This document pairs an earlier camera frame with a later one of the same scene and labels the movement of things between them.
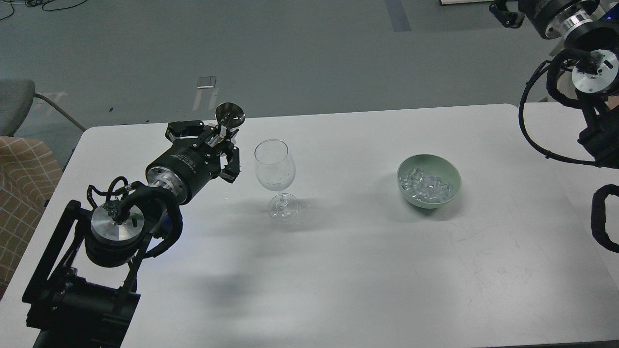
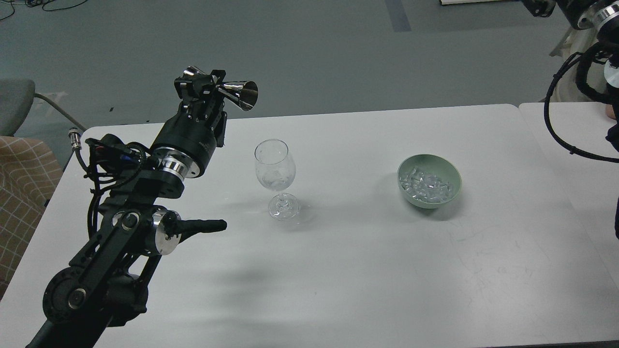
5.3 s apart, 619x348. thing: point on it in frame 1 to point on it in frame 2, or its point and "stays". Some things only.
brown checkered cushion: x=29 y=171 stays
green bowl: x=428 y=181 stays
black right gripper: x=552 y=18 to x=572 y=9
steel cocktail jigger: x=229 y=114 to x=244 y=94
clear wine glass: x=275 y=169 stays
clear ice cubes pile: x=424 y=186 stays
